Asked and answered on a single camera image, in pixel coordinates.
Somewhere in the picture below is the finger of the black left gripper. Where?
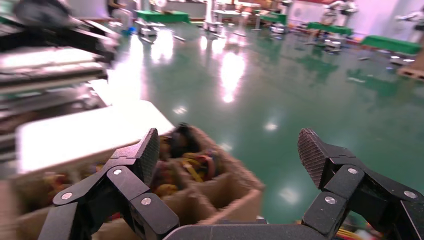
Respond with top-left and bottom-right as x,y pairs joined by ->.
0,19 -> 119,63

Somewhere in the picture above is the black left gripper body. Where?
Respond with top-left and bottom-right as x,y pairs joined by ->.
11,0 -> 74,29

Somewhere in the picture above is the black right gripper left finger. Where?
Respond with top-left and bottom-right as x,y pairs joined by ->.
38,128 -> 180,240

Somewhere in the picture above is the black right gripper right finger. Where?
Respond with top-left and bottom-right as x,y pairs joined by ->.
297,128 -> 424,240

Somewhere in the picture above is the standing person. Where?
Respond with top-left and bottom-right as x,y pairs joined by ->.
106,0 -> 134,31

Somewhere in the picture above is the green covered table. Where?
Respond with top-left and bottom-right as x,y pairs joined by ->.
135,9 -> 191,25
306,21 -> 354,37
361,34 -> 423,56
259,12 -> 288,26

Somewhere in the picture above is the brown divided cardboard box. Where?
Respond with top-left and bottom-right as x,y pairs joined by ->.
9,124 -> 266,240

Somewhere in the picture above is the wooden pallet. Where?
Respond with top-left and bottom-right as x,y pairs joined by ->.
396,63 -> 424,82

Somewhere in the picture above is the white column stand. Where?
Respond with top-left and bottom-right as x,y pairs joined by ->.
202,0 -> 248,38

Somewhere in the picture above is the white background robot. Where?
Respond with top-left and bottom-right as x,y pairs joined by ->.
395,9 -> 424,44
326,0 -> 359,27

